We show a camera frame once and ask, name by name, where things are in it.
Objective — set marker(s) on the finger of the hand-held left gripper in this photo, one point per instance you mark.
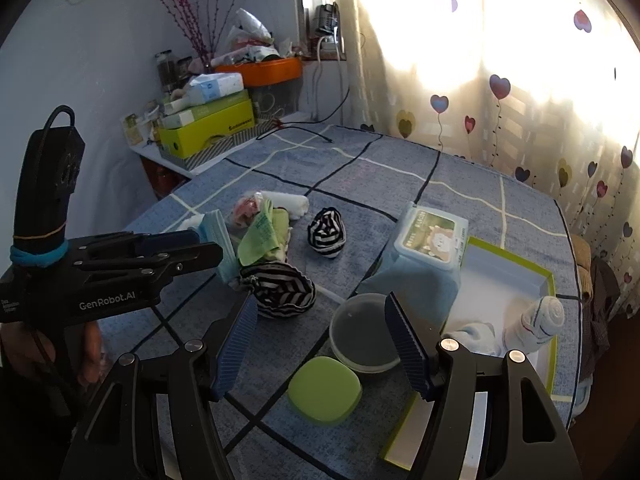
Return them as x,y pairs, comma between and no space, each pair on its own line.
200,255
165,241

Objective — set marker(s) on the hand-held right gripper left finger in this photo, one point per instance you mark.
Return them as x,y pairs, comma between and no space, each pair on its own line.
235,345

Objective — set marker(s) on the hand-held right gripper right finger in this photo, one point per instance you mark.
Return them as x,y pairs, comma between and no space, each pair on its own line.
405,345

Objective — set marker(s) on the blue face mask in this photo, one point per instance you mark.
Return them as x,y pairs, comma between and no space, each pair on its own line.
217,235

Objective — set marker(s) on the green cloth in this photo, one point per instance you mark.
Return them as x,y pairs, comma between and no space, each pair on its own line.
257,240

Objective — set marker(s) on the pink item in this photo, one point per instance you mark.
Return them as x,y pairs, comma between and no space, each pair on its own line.
245,210

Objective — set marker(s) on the green-edged white shallow box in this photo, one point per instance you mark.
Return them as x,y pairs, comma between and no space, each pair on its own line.
500,280

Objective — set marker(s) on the balled black white striped sock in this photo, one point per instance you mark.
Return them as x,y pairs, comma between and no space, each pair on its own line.
325,232

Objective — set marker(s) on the person's left hand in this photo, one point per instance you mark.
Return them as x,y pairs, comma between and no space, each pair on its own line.
92,350

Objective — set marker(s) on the clear round container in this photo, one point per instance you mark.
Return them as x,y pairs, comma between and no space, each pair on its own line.
360,335

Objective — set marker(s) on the light blue sock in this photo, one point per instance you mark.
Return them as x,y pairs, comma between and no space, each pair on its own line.
475,337

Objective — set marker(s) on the green frilled sock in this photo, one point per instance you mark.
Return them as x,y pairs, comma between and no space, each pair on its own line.
281,222

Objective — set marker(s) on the green square lid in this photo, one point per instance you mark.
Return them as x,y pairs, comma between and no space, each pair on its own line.
322,390

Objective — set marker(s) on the small yellow jar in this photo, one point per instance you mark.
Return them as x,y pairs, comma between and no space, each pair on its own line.
131,130

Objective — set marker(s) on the blue wet wipes pack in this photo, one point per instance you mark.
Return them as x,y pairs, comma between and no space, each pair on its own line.
425,240

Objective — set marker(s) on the yellow-green box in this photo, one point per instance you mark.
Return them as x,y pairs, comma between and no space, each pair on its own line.
210,130

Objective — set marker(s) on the white flat box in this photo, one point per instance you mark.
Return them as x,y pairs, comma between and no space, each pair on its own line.
177,119

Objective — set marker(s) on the rolled white sock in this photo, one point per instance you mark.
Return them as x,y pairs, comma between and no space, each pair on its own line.
540,320

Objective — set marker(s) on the pale green flat box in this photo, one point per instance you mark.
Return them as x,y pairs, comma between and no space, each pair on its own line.
215,101

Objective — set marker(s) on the white and blue pack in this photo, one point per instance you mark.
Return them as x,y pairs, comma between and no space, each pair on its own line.
215,87

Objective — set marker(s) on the dark glass jar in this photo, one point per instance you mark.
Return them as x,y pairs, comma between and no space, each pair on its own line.
166,70

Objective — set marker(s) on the blue checked bed sheet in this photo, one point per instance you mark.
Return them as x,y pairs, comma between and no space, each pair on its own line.
350,180

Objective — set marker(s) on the clear storage bin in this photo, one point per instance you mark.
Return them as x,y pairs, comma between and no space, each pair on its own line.
275,100

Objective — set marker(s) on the brown sweater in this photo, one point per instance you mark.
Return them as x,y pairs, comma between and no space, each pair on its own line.
581,265

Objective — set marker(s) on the orange tray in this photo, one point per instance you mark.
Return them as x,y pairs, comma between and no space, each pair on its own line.
270,72

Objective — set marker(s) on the dark checked shirt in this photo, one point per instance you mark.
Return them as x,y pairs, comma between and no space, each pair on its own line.
599,310

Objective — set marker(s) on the pink flower branches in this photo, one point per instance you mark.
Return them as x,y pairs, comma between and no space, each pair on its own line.
195,25

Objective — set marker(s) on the white plastic bag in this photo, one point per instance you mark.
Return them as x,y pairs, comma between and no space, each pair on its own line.
247,22

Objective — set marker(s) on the heart print curtain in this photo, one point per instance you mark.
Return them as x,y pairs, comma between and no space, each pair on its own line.
525,110

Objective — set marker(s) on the grey windowsill device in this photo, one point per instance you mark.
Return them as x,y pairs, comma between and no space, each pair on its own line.
327,20

